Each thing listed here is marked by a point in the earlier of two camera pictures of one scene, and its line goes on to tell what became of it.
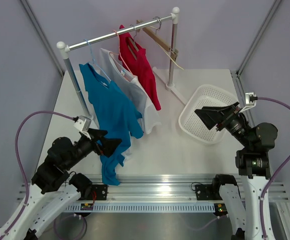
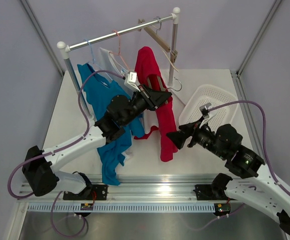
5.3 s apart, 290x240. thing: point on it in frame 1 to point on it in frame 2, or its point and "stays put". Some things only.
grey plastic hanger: (134, 45) to (148, 78)
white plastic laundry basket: (192, 124) stays put
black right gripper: (212, 115) to (178, 137)
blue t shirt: (116, 115) stays put
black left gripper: (107, 147) to (153, 99)
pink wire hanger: (119, 54) stays put
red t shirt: (133, 54) to (147, 64)
